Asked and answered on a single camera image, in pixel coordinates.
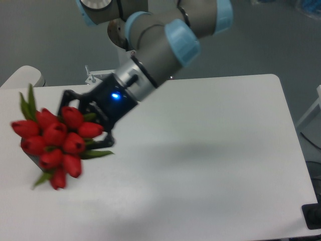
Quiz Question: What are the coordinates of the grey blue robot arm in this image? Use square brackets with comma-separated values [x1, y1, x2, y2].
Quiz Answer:
[60, 1, 233, 150]

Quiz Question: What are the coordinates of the black ribbed cylindrical vase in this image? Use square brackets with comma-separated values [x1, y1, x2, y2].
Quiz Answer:
[20, 136, 46, 171]

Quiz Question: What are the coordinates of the black device at table edge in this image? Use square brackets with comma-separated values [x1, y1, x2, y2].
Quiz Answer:
[301, 203, 320, 230]

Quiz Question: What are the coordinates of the red tulip bouquet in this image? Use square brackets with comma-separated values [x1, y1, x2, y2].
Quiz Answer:
[11, 85, 113, 190]

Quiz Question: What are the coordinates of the black cable on floor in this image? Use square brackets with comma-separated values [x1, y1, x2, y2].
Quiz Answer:
[300, 131, 321, 149]

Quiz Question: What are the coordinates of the white frame at right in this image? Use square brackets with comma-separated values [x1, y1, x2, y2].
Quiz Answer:
[295, 85, 320, 132]

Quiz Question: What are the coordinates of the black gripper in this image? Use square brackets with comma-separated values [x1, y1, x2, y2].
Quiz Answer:
[57, 74, 138, 150]

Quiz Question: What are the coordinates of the white chair seat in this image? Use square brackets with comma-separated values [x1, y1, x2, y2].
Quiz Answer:
[1, 65, 46, 89]

